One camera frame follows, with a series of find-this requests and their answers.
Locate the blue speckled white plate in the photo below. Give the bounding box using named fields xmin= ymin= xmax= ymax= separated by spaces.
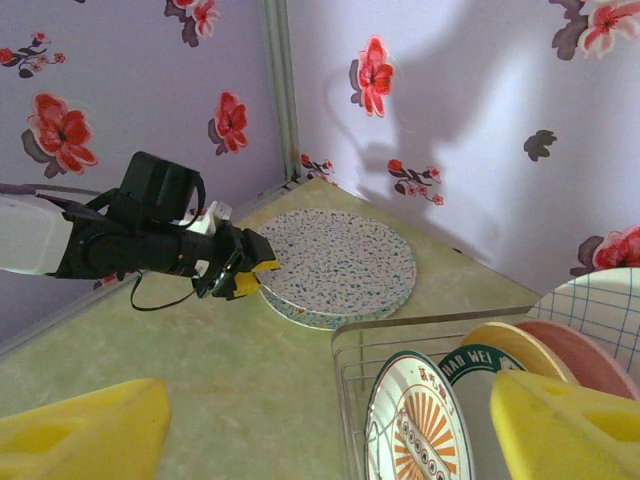
xmin=255 ymin=208 xmax=418 ymax=324

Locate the white grid pattern plate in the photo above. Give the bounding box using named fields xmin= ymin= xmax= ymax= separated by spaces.
xmin=524 ymin=266 xmax=640 ymax=374

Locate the clear wire dish rack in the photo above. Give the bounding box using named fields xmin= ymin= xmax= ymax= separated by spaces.
xmin=329 ymin=304 xmax=640 ymax=480

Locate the pink plate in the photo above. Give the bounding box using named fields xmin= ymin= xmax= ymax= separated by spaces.
xmin=514 ymin=319 xmax=640 ymax=401

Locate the yellow plate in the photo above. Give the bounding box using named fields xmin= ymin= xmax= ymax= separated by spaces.
xmin=459 ymin=321 xmax=581 ymax=386

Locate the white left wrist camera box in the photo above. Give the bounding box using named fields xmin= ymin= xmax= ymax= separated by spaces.
xmin=183 ymin=199 xmax=233 ymax=237

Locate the thin black left wrist cable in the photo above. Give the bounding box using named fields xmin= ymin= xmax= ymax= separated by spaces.
xmin=129 ymin=269 xmax=201 ymax=312

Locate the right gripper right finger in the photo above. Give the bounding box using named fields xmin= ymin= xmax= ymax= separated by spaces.
xmin=489 ymin=368 xmax=640 ymax=480

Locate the aluminium enclosure corner post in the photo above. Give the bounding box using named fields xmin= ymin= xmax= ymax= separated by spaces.
xmin=262 ymin=0 xmax=302 ymax=184

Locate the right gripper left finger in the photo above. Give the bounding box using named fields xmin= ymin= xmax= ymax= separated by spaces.
xmin=0 ymin=377 xmax=172 ymax=480

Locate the green rim lettered plate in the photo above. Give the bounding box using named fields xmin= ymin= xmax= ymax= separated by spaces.
xmin=435 ymin=346 xmax=529 ymax=389

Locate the small orange sunburst plate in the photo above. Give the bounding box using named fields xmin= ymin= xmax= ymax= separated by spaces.
xmin=363 ymin=348 xmax=476 ymax=480

